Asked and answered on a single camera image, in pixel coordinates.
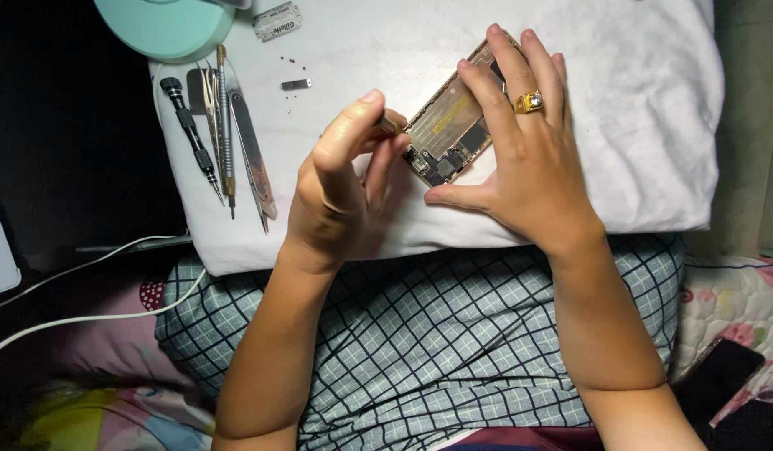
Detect person's left hand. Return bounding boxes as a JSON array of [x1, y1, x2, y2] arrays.
[[279, 89, 413, 274]]

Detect person's right hand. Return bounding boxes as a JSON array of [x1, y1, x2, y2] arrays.
[[424, 24, 607, 259]]

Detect gold phone chassis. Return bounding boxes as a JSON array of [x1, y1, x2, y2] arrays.
[[401, 31, 525, 188]]

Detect flat metal pry tool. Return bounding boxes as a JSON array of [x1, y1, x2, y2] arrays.
[[226, 63, 278, 234]]

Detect white towel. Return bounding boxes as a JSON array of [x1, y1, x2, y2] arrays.
[[150, 0, 726, 277]]

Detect silver gold-tipped screwdriver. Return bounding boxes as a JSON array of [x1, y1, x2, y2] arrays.
[[215, 44, 237, 220]]

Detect steel tweezers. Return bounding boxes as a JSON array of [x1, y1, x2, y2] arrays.
[[186, 60, 228, 184]]

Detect black precision screwdriver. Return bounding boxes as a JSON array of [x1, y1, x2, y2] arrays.
[[160, 77, 226, 207]]

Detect grey checkered pillow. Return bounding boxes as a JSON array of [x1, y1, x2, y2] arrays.
[[155, 233, 686, 451]]

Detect razor blade packet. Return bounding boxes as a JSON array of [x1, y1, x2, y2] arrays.
[[252, 2, 303, 43]]

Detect floral quilt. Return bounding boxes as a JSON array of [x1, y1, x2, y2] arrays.
[[669, 253, 773, 451]]

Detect mint green lamp base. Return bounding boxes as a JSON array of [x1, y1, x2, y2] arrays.
[[93, 0, 237, 64]]

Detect dark red garment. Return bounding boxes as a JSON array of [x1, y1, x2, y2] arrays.
[[435, 426, 608, 451]]

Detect black laptop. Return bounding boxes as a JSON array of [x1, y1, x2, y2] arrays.
[[0, 0, 193, 274]]

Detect black smartphone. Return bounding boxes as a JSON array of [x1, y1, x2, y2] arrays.
[[671, 337, 767, 428]]

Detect colourful pink blanket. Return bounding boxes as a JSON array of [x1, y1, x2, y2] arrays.
[[0, 276, 217, 451]]

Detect gold ring with stone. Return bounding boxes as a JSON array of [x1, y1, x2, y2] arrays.
[[513, 91, 545, 115]]

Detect white cable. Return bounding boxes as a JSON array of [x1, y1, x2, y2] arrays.
[[0, 235, 193, 314], [0, 268, 208, 362]]

